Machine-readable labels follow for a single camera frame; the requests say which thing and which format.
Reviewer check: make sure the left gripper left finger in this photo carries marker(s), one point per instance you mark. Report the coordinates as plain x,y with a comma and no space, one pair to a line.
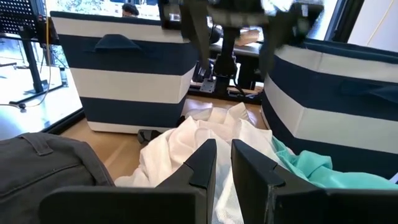
140,205

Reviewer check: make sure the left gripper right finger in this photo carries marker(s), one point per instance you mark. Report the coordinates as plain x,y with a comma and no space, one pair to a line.
311,208

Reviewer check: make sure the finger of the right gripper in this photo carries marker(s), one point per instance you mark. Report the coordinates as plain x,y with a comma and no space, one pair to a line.
196,34
273,43

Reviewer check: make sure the light grey white garment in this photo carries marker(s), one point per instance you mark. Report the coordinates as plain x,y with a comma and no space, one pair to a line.
276,4

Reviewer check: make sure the mint teal garment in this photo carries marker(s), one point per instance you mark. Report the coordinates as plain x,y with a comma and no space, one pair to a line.
314,168

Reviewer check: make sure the white mesh garment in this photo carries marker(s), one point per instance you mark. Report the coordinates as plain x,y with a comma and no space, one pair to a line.
174,146

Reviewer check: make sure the dark grey garment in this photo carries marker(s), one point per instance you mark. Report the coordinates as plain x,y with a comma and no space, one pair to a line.
46,174

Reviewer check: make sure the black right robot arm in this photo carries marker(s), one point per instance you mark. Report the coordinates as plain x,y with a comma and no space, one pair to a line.
227,56

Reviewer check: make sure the person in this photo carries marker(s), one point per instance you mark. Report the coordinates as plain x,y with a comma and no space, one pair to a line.
130,9

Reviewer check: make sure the navy white striped fabric basket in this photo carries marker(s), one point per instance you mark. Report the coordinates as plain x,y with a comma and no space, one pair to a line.
124,84
326,124

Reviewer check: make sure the clear bottle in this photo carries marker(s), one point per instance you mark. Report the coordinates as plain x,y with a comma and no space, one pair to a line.
64,77

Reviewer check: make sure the black monitor stand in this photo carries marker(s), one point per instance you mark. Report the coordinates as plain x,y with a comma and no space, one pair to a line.
31,62

